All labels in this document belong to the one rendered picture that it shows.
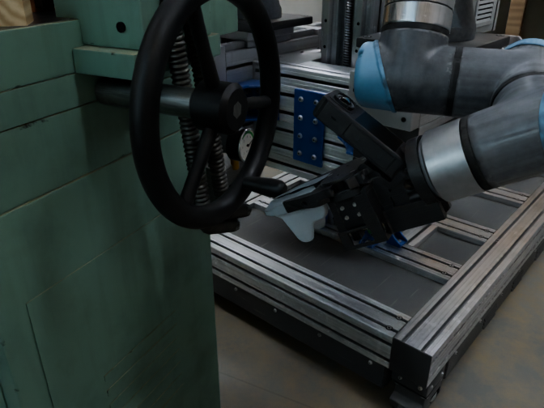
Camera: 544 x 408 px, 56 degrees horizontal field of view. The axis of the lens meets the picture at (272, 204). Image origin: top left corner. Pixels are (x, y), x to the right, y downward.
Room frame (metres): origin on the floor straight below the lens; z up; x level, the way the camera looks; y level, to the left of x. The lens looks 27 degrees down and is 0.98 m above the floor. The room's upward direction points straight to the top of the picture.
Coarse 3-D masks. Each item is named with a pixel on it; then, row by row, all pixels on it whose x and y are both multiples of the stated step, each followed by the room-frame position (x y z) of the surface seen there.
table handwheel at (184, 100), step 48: (192, 0) 0.53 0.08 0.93; (240, 0) 0.62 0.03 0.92; (144, 48) 0.48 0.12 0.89; (96, 96) 0.65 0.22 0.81; (144, 96) 0.46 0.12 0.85; (192, 96) 0.57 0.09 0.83; (240, 96) 0.58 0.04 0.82; (144, 144) 0.45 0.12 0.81; (192, 192) 0.52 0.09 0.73; (240, 192) 0.60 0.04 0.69
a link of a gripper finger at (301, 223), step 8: (304, 192) 0.52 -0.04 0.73; (272, 200) 0.56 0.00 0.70; (280, 200) 0.54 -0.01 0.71; (272, 208) 0.54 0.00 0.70; (280, 208) 0.53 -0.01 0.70; (312, 208) 0.52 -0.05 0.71; (320, 208) 0.51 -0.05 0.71; (280, 216) 0.54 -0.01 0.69; (288, 216) 0.53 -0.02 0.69; (296, 216) 0.53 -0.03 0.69; (304, 216) 0.52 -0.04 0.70; (312, 216) 0.52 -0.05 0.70; (320, 216) 0.51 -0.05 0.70; (288, 224) 0.53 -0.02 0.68; (296, 224) 0.53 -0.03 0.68; (304, 224) 0.52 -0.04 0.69; (312, 224) 0.52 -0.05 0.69; (296, 232) 0.53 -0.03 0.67; (304, 232) 0.52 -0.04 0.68; (312, 232) 0.52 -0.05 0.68; (304, 240) 0.52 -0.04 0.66
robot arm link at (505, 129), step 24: (504, 96) 0.47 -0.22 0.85; (528, 96) 0.44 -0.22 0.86; (480, 120) 0.45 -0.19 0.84; (504, 120) 0.43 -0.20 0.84; (528, 120) 0.42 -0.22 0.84; (480, 144) 0.43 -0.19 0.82; (504, 144) 0.42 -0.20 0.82; (528, 144) 0.41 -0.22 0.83; (480, 168) 0.43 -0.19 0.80; (504, 168) 0.42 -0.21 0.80; (528, 168) 0.42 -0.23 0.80
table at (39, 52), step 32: (224, 0) 0.93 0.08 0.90; (0, 32) 0.55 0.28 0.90; (32, 32) 0.58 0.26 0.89; (64, 32) 0.62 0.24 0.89; (224, 32) 0.93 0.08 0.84; (0, 64) 0.54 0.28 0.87; (32, 64) 0.57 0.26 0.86; (64, 64) 0.61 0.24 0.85; (96, 64) 0.61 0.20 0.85; (128, 64) 0.58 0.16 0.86
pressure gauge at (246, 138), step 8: (240, 128) 0.87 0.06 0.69; (248, 128) 0.87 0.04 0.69; (232, 136) 0.85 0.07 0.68; (240, 136) 0.85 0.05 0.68; (248, 136) 0.87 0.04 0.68; (232, 144) 0.85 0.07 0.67; (240, 144) 0.84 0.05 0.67; (232, 152) 0.85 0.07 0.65; (240, 152) 0.85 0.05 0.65; (248, 152) 0.87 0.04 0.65; (232, 160) 0.87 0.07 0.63; (240, 160) 0.85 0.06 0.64
